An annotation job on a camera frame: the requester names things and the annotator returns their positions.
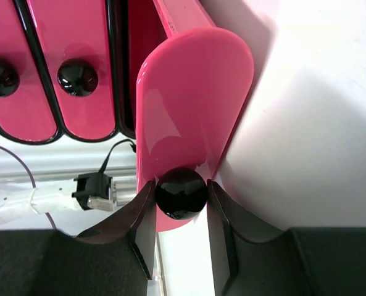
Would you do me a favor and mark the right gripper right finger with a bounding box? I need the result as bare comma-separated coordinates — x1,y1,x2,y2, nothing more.
207,180,289,295

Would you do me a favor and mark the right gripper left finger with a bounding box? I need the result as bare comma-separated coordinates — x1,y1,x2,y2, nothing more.
77,181,157,279

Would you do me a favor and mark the pink bottom drawer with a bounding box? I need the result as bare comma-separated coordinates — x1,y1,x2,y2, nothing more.
127,0,254,232

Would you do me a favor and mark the pink drawer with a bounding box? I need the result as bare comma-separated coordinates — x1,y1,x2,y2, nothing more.
0,1,58,144
28,1,117,141
127,0,254,232

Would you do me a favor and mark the pink top drawer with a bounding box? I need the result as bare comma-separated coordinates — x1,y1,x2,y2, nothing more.
0,1,58,144

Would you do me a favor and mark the black drawer cabinet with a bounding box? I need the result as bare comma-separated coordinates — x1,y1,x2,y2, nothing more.
0,0,137,146

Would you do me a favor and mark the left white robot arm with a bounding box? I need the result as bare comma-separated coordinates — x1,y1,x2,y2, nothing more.
0,185,81,225

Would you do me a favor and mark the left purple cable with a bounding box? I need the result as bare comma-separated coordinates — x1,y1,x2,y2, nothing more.
0,141,59,231

